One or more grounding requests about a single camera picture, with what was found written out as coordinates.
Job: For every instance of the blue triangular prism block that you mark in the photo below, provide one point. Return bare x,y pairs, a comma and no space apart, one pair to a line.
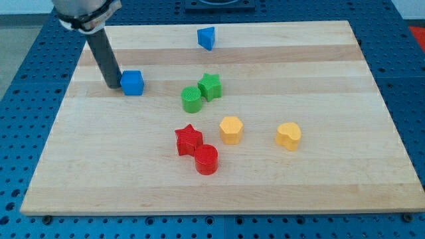
206,37

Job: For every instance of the dark robot base mount plate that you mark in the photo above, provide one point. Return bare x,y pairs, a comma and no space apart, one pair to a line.
193,6

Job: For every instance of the blue cube block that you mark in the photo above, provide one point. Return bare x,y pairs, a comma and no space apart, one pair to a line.
132,82

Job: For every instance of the light wooden board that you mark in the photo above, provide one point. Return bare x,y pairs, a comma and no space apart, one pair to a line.
111,154

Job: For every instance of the yellow heart block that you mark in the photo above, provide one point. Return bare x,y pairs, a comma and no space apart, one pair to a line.
288,135

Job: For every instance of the red cylinder block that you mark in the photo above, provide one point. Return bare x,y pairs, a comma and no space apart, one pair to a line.
206,159

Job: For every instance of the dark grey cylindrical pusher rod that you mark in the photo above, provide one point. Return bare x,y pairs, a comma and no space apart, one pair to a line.
105,58

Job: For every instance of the green cylinder block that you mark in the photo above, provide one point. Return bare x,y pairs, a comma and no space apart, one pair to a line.
191,99

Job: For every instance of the yellow hexagon block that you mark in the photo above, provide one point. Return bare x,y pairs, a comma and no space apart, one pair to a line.
231,130

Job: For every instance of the red star block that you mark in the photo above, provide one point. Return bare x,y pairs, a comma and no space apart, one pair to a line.
187,140

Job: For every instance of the green star block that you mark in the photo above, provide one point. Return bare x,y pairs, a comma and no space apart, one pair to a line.
210,86

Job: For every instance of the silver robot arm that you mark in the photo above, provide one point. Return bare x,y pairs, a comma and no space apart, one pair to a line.
89,18

